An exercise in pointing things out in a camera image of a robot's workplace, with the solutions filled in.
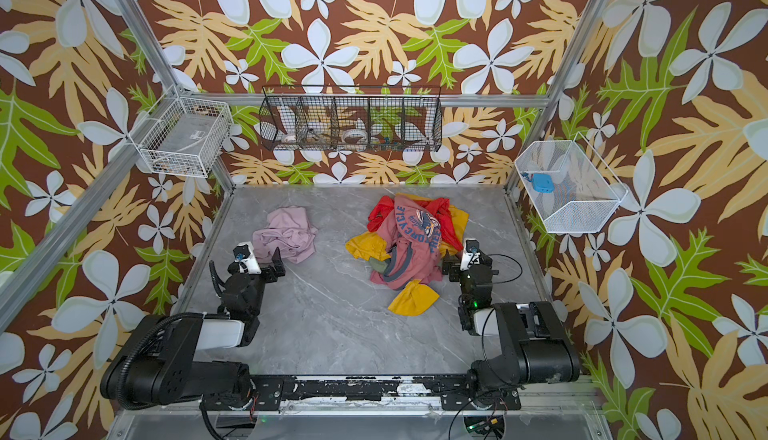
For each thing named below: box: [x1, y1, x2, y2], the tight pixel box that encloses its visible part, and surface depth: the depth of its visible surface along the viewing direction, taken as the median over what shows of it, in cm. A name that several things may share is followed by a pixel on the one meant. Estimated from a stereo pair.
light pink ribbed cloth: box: [252, 206, 319, 264], surface depth 101 cm
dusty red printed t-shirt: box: [370, 194, 443, 289], surface depth 91 cm
